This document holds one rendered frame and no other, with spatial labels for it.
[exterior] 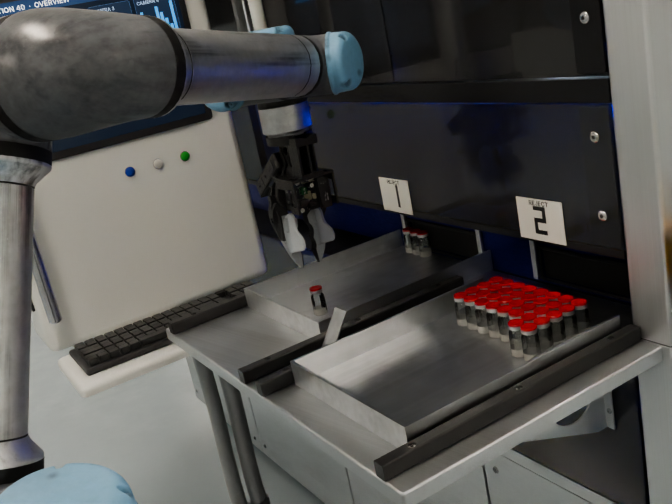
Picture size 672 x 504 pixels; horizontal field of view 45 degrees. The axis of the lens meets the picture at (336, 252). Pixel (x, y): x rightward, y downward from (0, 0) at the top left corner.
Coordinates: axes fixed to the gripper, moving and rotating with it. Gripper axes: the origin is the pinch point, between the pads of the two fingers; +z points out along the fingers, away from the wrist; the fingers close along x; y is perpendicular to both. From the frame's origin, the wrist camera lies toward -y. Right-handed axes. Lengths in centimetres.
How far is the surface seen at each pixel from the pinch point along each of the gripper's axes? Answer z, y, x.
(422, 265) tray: 9.5, -1.9, 23.1
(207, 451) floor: 98, -132, 14
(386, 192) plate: -4.6, -4.7, 19.9
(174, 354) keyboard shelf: 18.6, -27.4, -17.1
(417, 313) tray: 7.6, 19.3, 6.2
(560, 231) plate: -3.2, 35.4, 19.9
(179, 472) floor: 98, -127, 2
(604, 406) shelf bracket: 21.4, 40.0, 20.1
